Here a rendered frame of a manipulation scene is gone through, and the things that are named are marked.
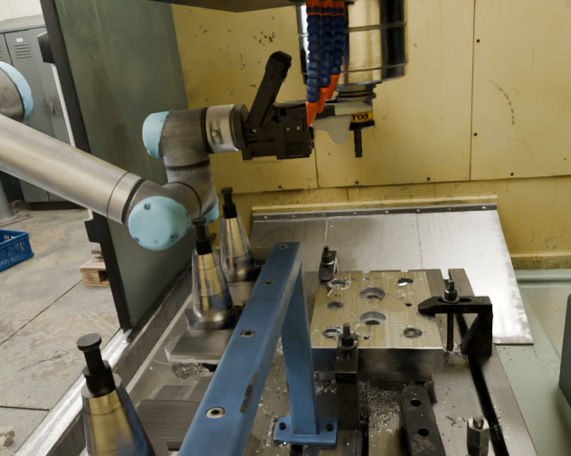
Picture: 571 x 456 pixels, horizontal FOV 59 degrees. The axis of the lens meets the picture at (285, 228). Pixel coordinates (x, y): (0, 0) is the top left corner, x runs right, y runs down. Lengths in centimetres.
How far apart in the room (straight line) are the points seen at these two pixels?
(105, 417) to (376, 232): 156
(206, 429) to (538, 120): 166
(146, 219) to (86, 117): 62
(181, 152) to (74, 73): 52
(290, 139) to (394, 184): 112
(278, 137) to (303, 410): 42
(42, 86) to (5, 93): 468
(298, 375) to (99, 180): 40
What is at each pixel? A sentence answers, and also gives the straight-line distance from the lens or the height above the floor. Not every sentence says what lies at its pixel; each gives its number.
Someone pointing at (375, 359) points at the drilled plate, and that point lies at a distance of 91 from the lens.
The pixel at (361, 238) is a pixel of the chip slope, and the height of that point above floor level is 81.
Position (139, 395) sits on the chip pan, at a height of 67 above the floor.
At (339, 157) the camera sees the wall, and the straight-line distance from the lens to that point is 185.
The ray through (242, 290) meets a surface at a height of 122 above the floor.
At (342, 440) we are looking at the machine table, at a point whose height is 90.
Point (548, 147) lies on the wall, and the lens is 194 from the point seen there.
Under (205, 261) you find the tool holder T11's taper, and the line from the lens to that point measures 53.
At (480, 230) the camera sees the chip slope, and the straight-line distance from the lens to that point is 187.
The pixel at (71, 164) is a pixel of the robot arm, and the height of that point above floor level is 136.
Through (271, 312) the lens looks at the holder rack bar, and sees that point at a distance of 54.
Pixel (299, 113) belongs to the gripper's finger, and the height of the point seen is 139.
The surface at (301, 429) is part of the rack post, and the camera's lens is 85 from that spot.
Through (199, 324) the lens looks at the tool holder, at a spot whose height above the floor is 122.
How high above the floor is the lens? 149
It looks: 20 degrees down
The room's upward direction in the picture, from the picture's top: 6 degrees counter-clockwise
